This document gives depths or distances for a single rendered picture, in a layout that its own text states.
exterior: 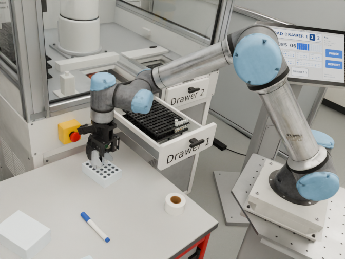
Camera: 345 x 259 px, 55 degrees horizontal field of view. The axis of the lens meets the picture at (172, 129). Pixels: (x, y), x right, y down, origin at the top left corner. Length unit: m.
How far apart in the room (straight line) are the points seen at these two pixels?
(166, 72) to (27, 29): 0.43
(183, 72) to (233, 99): 2.10
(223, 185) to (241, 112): 0.91
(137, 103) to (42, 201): 0.46
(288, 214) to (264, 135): 0.99
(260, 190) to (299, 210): 0.14
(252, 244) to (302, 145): 0.55
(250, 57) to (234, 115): 2.33
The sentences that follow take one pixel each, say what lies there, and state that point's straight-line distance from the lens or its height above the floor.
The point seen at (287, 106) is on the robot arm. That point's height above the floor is 1.22.
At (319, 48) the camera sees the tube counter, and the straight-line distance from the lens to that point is 1.99.
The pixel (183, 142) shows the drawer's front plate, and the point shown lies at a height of 0.91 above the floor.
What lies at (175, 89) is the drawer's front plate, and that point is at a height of 0.92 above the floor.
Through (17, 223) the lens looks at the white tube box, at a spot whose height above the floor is 0.81.
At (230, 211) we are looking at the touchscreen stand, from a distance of 2.28.
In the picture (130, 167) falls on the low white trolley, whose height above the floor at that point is 0.76.
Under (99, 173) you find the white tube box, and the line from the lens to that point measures 1.23.
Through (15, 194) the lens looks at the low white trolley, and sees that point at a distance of 1.24.
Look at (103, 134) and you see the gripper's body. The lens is 1.12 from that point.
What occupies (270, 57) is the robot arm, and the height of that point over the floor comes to 1.35.
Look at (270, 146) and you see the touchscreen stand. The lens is 2.20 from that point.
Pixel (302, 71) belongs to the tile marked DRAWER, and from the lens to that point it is 1.90.
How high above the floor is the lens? 1.60
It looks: 32 degrees down
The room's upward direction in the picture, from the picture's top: 9 degrees clockwise
